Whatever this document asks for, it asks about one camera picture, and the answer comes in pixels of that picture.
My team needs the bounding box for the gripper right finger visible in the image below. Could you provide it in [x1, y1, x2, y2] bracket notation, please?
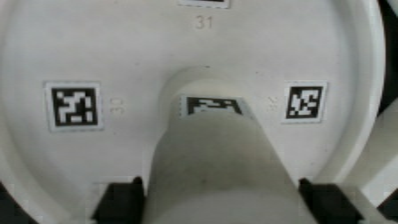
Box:
[299, 178, 365, 224]

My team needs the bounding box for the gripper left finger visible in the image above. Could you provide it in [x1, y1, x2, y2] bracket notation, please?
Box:
[91, 177, 146, 224]

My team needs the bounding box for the white front rail right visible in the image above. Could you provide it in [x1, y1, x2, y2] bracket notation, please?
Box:
[343, 103, 398, 224]

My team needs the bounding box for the white cylindrical table leg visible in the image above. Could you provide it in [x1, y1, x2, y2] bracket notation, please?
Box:
[141, 65, 322, 224]

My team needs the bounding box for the white round table top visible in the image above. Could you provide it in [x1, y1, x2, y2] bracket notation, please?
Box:
[0, 0, 386, 224]

